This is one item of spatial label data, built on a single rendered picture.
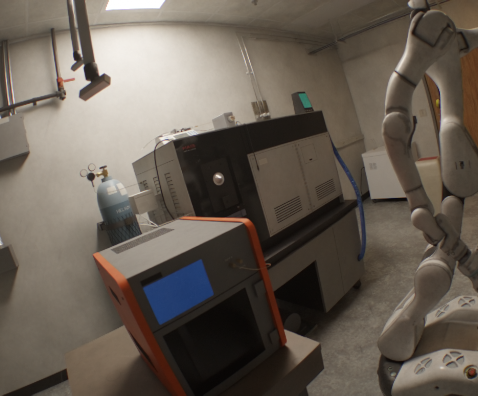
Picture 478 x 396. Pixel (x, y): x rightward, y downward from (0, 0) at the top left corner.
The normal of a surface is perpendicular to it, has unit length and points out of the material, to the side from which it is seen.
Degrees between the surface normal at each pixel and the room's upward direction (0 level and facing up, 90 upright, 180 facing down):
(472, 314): 73
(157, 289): 90
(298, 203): 90
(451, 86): 93
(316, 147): 90
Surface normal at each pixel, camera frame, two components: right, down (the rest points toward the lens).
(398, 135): -0.64, 0.45
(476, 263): -0.45, -0.09
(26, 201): 0.60, -0.04
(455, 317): -0.76, 0.02
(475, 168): -0.59, 0.24
